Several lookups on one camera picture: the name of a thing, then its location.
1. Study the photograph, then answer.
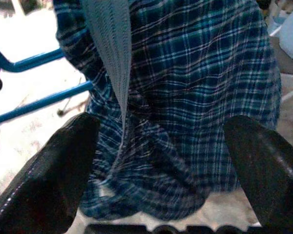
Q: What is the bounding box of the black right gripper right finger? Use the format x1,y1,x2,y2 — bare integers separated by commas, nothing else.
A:
223,115,293,234

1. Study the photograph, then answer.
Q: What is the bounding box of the blue plastic hanger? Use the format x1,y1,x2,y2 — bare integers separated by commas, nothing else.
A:
0,40,93,129

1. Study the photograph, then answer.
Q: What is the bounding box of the blue plaid shirt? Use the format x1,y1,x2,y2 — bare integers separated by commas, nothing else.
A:
54,0,283,221

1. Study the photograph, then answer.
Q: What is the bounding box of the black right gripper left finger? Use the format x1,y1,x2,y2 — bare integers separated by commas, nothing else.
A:
0,112,101,234

